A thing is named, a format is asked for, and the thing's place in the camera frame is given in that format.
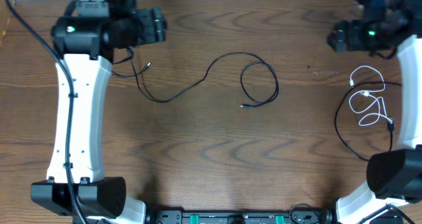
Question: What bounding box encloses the wooden side panel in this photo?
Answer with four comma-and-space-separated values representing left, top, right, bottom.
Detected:
0, 0, 11, 46

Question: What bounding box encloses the thin black cable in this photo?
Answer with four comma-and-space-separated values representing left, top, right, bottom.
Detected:
110, 51, 280, 109

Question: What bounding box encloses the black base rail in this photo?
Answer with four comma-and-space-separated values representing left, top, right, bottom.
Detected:
146, 207, 335, 224

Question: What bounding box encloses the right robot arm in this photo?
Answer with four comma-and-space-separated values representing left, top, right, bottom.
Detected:
320, 0, 421, 223

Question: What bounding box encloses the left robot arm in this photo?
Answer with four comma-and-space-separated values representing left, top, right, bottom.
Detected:
31, 0, 167, 223

